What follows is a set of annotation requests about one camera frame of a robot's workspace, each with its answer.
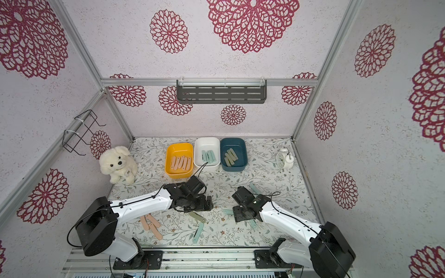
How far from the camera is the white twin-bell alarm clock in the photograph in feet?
3.17

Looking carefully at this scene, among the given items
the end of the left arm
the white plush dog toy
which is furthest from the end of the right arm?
the white plush dog toy

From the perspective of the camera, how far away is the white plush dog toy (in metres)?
0.87

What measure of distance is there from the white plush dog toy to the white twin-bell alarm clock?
2.79 feet
